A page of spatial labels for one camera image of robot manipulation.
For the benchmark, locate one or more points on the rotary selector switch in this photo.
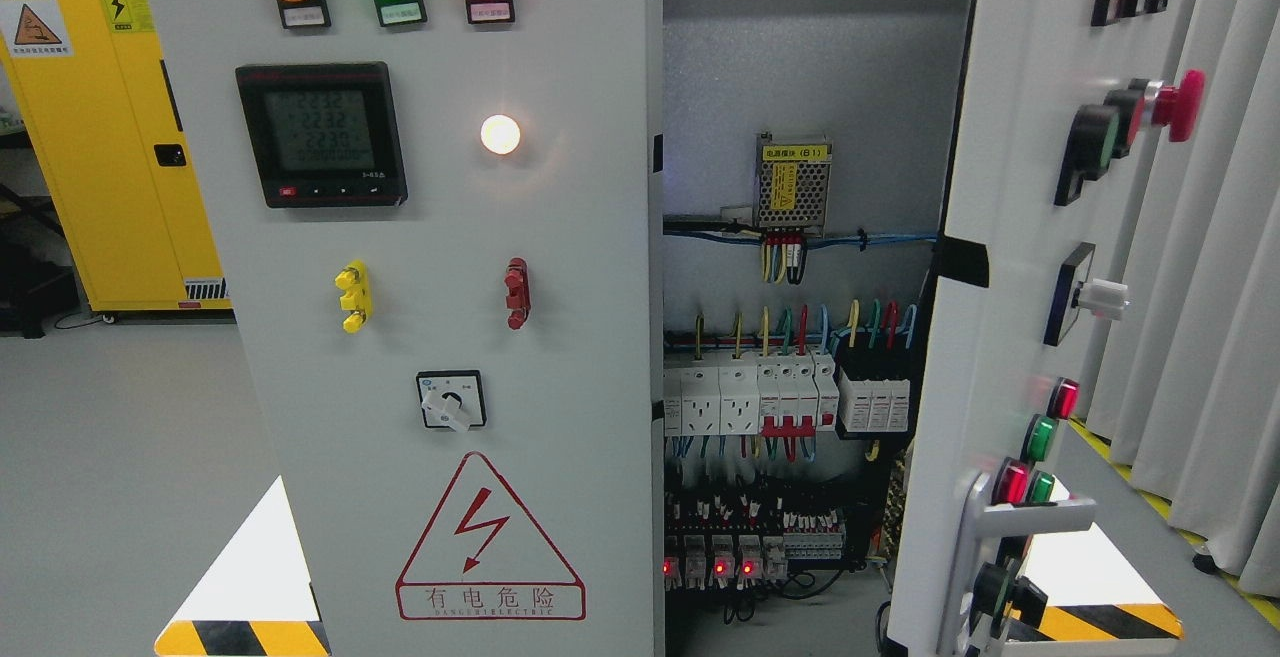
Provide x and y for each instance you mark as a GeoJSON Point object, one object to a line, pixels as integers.
{"type": "Point", "coordinates": [452, 399]}

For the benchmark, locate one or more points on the grey cabinet door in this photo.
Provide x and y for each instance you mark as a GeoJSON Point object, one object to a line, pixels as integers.
{"type": "Point", "coordinates": [569, 396]}
{"type": "Point", "coordinates": [1048, 133]}

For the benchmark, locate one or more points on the metal mesh power supply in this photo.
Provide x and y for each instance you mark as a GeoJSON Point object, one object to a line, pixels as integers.
{"type": "Point", "coordinates": [792, 182]}

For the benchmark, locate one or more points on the black surge protector block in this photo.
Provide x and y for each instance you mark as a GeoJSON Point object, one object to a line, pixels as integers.
{"type": "Point", "coordinates": [875, 392]}

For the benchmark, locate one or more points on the white indicator lamp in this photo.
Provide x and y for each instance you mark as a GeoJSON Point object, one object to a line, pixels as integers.
{"type": "Point", "coordinates": [500, 134]}

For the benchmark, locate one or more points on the red mushroom emergency button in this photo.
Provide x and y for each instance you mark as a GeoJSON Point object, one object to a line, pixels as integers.
{"type": "Point", "coordinates": [1174, 106]}

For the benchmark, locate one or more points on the lower relay row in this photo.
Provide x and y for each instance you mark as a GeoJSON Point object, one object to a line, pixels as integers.
{"type": "Point", "coordinates": [737, 542]}

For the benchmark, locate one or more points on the black digital power meter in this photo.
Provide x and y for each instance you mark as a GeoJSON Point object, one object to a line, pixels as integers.
{"type": "Point", "coordinates": [323, 135]}

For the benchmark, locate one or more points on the grey curtain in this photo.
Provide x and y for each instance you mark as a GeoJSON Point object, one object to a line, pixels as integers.
{"type": "Point", "coordinates": [1187, 393]}

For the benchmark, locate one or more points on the red terminal posts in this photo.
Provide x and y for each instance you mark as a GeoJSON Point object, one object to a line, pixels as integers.
{"type": "Point", "coordinates": [518, 301]}

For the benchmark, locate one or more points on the yellow terminal posts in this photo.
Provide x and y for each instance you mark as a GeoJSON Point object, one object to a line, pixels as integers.
{"type": "Point", "coordinates": [354, 283]}

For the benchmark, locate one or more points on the yellow safety cabinet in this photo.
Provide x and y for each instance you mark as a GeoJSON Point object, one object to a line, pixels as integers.
{"type": "Point", "coordinates": [90, 81]}

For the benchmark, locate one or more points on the white sockets and breakers row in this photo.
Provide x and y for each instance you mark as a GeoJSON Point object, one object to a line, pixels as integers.
{"type": "Point", "coordinates": [780, 396]}

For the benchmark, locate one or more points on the red electric danger sticker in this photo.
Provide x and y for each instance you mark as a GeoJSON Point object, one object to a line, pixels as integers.
{"type": "Point", "coordinates": [483, 556]}

